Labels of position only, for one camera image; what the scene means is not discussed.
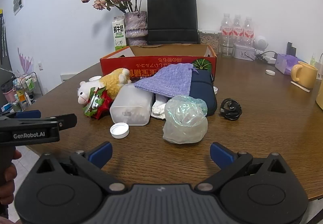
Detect person's left hand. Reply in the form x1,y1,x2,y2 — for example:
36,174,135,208
0,150,23,218

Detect white paper strip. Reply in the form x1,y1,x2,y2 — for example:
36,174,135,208
290,81,310,93

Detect red green foil ornament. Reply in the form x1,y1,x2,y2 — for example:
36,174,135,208
83,87,113,121

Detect red cardboard box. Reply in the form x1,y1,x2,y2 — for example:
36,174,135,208
100,45,217,83

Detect clear container of pellets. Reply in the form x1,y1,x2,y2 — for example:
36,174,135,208
198,29,221,54

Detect wooden desktop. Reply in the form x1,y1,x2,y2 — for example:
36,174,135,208
25,49,323,202

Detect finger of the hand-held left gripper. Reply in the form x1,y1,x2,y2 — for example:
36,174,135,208
0,110,41,121
40,113,78,137

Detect clear drinking glass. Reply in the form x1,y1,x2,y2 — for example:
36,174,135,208
220,43,236,57

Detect white green milk carton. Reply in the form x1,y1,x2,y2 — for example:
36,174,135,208
112,15,127,51

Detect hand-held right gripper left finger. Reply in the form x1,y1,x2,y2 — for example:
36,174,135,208
36,141,127,193

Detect white round camera device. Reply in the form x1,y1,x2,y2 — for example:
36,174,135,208
253,35,268,50

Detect iridescent plastic bag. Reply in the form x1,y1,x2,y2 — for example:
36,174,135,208
163,95,208,144

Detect white tissue box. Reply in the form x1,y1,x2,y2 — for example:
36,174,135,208
233,44,256,59

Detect white crumpled tissue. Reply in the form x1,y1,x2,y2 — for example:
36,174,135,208
151,94,169,120

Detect yellow mug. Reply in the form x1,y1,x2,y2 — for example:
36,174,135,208
290,61,318,89

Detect purple marbled vase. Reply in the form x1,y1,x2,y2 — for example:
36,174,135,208
124,11,148,46

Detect purple fabric pouch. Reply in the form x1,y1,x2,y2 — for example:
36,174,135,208
134,63,196,96

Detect plush hamster toy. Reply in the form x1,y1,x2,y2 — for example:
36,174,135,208
77,68,132,105

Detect white power strip with cables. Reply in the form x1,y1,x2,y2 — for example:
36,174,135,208
255,51,278,65

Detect purple tissue pack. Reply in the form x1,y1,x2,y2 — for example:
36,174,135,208
275,53,308,75

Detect black upright device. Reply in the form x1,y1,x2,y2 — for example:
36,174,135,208
286,42,297,56

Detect wire rack with toiletries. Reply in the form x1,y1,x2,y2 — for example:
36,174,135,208
0,71,44,114

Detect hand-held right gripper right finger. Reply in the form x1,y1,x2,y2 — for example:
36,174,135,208
196,142,294,193

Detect purple feather wall decoration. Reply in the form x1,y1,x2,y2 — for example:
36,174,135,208
17,48,34,74

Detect black usb cable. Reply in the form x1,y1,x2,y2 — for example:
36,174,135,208
220,98,243,121

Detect clear water bottle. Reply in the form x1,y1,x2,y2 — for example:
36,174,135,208
221,13,234,47
243,16,255,47
233,14,245,45

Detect pale yellow container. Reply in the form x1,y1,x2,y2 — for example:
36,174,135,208
315,85,323,110

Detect black paper bag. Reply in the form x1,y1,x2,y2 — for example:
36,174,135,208
147,0,198,45

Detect navy zip pouch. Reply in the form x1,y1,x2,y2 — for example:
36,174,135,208
189,69,218,117

